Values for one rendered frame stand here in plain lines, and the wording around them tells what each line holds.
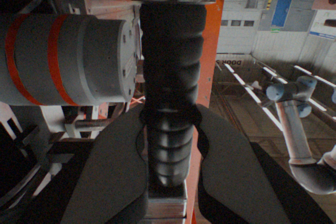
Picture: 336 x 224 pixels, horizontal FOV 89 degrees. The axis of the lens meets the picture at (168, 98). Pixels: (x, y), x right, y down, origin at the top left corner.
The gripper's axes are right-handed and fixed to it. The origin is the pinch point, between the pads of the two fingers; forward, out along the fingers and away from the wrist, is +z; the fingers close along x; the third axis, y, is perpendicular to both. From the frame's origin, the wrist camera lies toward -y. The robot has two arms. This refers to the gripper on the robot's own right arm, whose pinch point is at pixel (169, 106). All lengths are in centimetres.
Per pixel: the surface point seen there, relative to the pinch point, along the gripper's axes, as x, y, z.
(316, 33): 636, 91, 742
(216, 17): 19, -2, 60
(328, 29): 633, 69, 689
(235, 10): 481, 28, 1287
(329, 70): 1110, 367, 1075
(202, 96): 17, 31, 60
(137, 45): -42, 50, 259
